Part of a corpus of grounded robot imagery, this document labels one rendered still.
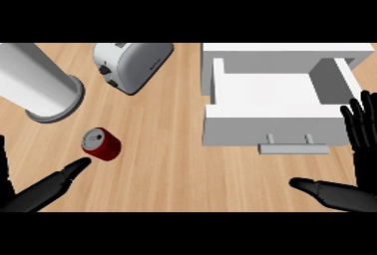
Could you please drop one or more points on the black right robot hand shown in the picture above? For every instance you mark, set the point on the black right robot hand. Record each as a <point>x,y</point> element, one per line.
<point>362,159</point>

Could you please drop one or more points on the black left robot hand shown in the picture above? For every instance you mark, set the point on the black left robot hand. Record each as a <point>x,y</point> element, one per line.
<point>45,191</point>

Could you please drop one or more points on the red can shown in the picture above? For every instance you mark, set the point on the red can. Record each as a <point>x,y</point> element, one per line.
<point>103,145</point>

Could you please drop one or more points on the white open drawer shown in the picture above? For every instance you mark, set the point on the white open drawer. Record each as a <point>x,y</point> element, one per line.
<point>276,109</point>

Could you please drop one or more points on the white cabinet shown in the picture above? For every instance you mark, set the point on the white cabinet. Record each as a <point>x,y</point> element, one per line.
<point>288,58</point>

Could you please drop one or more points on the grey toaster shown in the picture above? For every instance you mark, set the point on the grey toaster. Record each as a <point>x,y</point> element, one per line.
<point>132,64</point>

